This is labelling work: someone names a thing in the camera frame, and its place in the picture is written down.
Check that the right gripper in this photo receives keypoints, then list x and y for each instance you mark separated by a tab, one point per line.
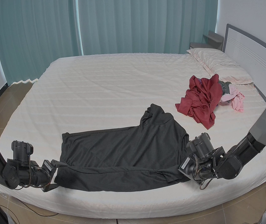
190	169

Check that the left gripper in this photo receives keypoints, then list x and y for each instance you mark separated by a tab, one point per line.
43	176

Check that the black T-shirt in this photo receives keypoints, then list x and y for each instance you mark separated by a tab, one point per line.
123	153

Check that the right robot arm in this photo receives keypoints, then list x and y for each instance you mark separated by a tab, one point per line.
231	164

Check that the dark red garment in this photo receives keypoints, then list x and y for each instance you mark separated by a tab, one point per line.
200	104

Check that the pink garment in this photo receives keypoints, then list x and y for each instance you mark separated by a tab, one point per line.
237	101

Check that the grey garment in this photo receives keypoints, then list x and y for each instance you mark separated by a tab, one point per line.
225	87

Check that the purple garment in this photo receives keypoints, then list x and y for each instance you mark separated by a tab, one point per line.
202	81

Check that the bed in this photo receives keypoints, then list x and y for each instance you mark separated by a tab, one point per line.
111	83

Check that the cream pillow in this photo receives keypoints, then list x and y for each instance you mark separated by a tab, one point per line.
217	62

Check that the grey bedside table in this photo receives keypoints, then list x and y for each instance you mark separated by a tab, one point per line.
214	37

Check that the blue-green curtain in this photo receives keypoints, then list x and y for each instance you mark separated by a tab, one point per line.
147	20
37	31

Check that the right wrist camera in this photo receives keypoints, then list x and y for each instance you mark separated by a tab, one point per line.
190	147

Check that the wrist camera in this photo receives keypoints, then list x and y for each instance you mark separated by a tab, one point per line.
34	165
190	147

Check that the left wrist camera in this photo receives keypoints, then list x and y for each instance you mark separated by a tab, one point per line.
34	165

